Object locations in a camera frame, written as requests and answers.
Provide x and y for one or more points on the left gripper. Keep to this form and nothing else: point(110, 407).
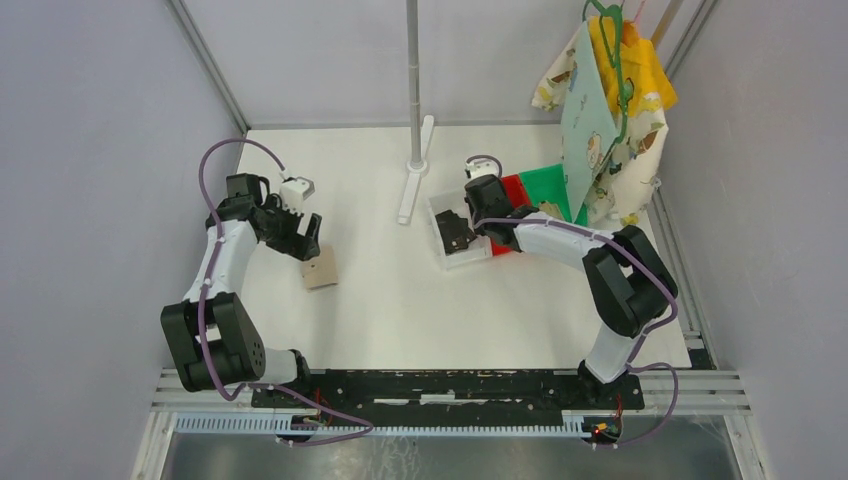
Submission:
point(299, 246)

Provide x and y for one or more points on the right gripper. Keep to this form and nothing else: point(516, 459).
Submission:
point(471, 210)

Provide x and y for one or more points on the beige card holder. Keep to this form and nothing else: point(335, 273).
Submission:
point(321, 271)

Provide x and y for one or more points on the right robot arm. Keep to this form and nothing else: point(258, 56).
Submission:
point(630, 286)

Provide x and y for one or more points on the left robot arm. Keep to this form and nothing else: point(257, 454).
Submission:
point(212, 340)

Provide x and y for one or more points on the white stand base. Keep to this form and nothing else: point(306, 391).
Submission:
point(415, 175)

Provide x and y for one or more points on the red plastic bin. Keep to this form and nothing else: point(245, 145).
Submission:
point(518, 197)

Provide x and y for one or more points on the brown item in green bin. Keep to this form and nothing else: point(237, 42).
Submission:
point(551, 209)

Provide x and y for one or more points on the green plastic bin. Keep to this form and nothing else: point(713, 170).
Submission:
point(547, 185)

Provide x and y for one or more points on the mint cartoon cloth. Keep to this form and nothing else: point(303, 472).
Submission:
point(588, 126)

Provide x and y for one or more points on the cream patterned cloth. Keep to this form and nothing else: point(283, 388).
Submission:
point(629, 176)

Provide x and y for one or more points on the green clothes hanger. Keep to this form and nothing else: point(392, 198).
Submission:
point(613, 51)

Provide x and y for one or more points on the grey stand pole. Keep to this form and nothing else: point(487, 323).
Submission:
point(416, 161)

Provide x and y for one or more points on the yellow cloth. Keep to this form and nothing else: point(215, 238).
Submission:
point(639, 64)

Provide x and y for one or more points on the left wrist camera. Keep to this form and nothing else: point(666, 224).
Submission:
point(294, 191)

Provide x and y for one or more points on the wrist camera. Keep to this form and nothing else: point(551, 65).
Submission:
point(481, 167)
point(294, 191)

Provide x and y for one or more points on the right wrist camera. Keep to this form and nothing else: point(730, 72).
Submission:
point(481, 167)

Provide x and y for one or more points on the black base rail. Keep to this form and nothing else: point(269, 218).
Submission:
point(466, 398)

